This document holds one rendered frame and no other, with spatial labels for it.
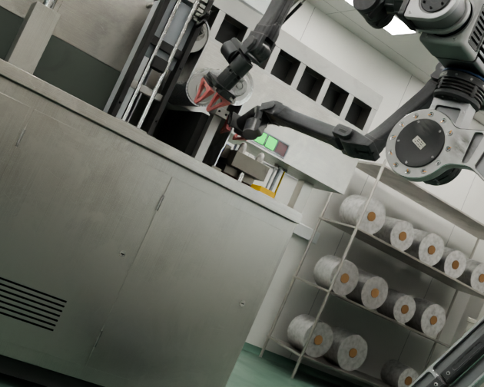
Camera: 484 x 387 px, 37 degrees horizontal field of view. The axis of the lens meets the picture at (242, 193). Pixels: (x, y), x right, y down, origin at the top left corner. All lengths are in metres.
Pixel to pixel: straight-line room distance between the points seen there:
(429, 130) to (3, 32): 1.60
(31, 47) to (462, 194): 5.39
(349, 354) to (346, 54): 2.50
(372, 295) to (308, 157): 2.98
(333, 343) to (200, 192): 3.88
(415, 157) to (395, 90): 4.70
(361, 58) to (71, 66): 3.91
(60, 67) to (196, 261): 0.93
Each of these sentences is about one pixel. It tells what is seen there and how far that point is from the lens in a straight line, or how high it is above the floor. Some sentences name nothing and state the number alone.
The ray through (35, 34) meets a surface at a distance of 2.60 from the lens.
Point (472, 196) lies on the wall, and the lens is 7.42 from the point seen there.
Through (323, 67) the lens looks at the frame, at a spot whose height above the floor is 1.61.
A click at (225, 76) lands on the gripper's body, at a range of 2.23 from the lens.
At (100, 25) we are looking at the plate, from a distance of 2.94.
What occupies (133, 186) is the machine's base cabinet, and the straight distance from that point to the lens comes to 2.36.
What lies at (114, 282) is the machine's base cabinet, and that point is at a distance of 2.40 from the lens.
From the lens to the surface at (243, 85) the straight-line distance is 2.77.
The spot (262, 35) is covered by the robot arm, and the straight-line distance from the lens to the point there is 2.21.
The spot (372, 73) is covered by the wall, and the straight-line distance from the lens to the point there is 6.51.
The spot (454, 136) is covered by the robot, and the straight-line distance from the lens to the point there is 1.96.
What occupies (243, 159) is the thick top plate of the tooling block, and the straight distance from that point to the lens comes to 2.77.
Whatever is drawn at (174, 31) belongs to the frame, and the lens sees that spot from 2.58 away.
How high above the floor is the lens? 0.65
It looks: 5 degrees up
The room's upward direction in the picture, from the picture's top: 24 degrees clockwise
